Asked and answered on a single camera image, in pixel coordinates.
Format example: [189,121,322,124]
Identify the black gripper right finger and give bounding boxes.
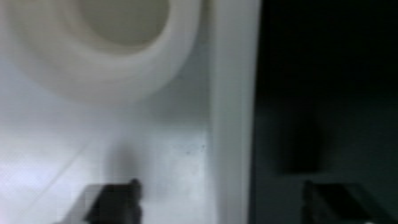
[303,181,392,224]

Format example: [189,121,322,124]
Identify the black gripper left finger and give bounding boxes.
[59,179,145,224]

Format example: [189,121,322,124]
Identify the white square tabletop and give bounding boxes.
[0,0,262,224]

